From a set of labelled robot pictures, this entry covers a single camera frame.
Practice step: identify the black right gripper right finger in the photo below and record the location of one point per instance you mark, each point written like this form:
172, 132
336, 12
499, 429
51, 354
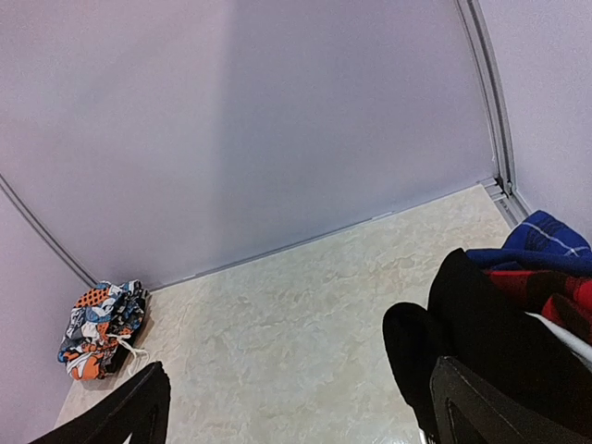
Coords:
469, 410

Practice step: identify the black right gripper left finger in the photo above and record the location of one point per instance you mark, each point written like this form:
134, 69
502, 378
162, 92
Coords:
135, 412

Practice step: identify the black t-shirt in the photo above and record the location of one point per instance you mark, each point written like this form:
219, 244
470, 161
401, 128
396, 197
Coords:
470, 319

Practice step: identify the colourful patterned folded shorts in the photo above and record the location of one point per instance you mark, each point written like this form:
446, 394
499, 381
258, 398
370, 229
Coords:
102, 329

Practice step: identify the red black plaid shirt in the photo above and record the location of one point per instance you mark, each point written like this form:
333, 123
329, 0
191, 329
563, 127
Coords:
562, 299

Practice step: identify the blue plaid garment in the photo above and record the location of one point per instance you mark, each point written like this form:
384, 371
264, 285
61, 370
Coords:
540, 242

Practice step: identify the left aluminium frame post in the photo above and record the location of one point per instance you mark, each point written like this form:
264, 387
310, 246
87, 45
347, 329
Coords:
46, 236

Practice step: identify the aluminium frame post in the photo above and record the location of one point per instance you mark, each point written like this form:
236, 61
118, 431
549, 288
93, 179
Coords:
502, 186
46, 236

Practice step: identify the right aluminium frame post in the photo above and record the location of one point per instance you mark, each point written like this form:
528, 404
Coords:
502, 186

